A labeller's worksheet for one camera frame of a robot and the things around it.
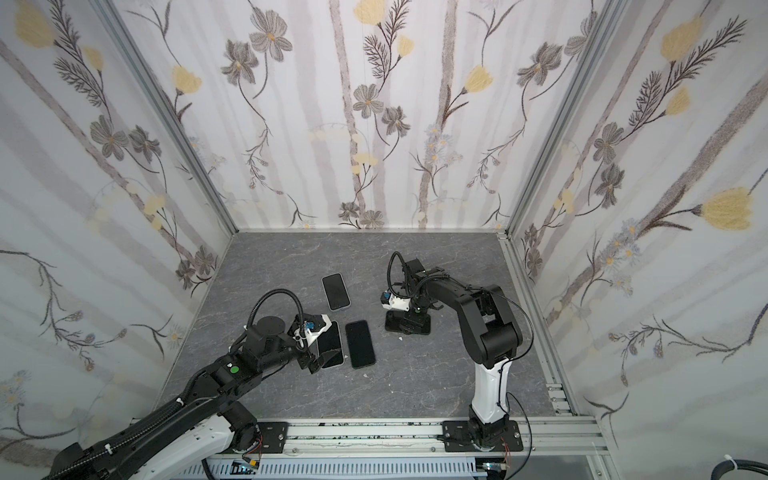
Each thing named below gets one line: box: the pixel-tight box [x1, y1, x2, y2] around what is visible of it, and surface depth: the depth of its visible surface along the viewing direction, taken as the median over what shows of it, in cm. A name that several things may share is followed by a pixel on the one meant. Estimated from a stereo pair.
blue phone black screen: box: [322, 273, 350, 310], surface depth 104 cm
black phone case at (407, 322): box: [384, 310, 431, 335], surface depth 87 cm
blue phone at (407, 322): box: [385, 310, 431, 335], surface depth 87 cm
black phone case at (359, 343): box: [345, 320, 376, 369], surface depth 92 cm
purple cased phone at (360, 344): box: [345, 320, 376, 369], surface depth 92 cm
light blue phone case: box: [320, 272, 351, 312], surface depth 104 cm
